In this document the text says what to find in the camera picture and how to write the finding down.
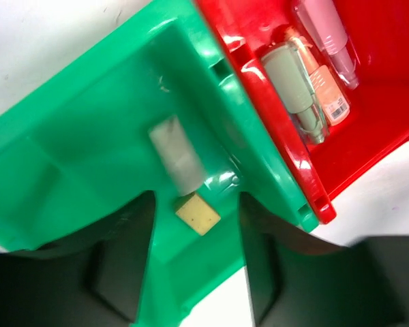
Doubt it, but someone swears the small beige eraser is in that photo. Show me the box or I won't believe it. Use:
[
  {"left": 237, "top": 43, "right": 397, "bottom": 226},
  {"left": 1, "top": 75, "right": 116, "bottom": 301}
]
[{"left": 174, "top": 192, "right": 221, "bottom": 236}]

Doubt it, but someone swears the pink marker pen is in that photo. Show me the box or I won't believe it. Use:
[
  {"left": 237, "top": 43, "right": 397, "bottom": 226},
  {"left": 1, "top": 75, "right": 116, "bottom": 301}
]
[{"left": 293, "top": 0, "right": 359, "bottom": 89}]

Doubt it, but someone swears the green marker pen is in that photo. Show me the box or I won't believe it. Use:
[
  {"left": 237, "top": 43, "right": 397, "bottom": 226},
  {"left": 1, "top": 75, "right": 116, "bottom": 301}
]
[{"left": 262, "top": 43, "right": 328, "bottom": 144}]

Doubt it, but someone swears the green plastic bin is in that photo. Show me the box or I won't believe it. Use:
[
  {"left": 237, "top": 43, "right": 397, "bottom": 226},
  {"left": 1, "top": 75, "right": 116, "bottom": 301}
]
[{"left": 0, "top": 1, "right": 318, "bottom": 326}]

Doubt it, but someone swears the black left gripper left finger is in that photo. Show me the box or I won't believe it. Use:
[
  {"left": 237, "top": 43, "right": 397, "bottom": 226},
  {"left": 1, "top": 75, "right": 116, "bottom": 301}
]
[{"left": 0, "top": 191, "right": 156, "bottom": 326}]

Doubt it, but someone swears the red plastic bin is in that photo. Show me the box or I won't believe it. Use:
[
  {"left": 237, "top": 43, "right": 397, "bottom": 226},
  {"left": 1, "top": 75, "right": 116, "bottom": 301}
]
[{"left": 198, "top": 1, "right": 409, "bottom": 224}]

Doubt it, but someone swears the orange marker pen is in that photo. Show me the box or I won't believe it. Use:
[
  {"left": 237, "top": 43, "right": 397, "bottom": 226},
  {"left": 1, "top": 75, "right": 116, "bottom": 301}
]
[{"left": 284, "top": 27, "right": 350, "bottom": 126}]

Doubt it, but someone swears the grey rectangular eraser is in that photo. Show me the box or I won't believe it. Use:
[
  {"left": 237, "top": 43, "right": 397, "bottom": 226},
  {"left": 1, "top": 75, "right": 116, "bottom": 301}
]
[{"left": 149, "top": 116, "right": 205, "bottom": 196}]

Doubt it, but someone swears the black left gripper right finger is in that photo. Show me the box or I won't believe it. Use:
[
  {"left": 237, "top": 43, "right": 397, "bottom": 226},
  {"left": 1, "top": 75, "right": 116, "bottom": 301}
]
[{"left": 239, "top": 192, "right": 409, "bottom": 326}]

